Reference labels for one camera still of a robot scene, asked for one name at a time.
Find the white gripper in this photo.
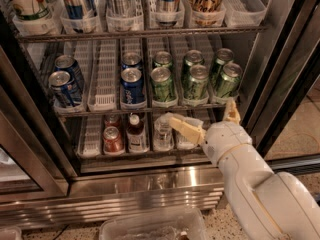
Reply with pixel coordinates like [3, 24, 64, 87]
[165, 98, 252, 166]

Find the green soda can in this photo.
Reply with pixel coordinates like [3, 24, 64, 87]
[183, 64, 209, 100]

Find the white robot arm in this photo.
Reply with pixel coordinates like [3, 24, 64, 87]
[166, 99, 320, 240]

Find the green can front right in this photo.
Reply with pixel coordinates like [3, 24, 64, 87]
[215, 63, 242, 98]

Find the green can front left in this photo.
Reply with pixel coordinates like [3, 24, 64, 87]
[151, 67, 176, 102]

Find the green can back middle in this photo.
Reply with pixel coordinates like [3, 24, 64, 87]
[181, 50, 204, 76]

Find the green can back right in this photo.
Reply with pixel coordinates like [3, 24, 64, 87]
[210, 48, 234, 86]

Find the open fridge glass door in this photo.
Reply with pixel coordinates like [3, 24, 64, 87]
[241, 0, 320, 174]

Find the green can back left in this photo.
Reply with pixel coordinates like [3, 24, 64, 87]
[153, 51, 173, 70]

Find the blue can front centre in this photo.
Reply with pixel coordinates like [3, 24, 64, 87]
[121, 68, 145, 104]

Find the red can back bottom shelf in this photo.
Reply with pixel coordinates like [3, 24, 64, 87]
[104, 114, 121, 129]

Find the red can shelf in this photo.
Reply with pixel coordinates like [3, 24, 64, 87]
[103, 126, 124, 153]
[104, 114, 121, 129]

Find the red can front bottom shelf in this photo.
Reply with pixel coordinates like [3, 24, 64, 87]
[103, 126, 124, 153]

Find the blue can back centre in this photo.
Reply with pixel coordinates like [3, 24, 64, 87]
[121, 52, 143, 70]

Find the empty white tray middle shelf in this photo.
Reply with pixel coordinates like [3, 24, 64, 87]
[87, 40, 118, 111]

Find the stainless steel fridge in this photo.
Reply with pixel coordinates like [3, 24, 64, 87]
[0, 3, 265, 229]

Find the blue silver can top shelf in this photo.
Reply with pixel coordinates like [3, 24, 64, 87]
[156, 0, 180, 26]

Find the blue can front far left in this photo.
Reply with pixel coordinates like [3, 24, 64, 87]
[49, 71, 82, 108]

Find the blue can back far left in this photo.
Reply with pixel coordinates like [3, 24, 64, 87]
[55, 55, 85, 91]

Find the white tall can top shelf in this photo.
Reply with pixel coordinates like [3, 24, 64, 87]
[9, 0, 52, 21]

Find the clear water bottle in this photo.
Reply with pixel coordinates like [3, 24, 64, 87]
[153, 115, 173, 151]

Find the brown drink bottle white cap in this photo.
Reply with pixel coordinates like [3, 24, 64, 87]
[126, 114, 147, 153]

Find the clear plastic bin on floor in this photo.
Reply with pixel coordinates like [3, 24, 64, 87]
[99, 207, 210, 240]

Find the empty clear tray top right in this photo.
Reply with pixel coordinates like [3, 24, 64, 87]
[223, 0, 266, 27]

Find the clear container corner bottom left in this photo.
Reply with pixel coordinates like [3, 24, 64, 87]
[0, 227, 22, 240]

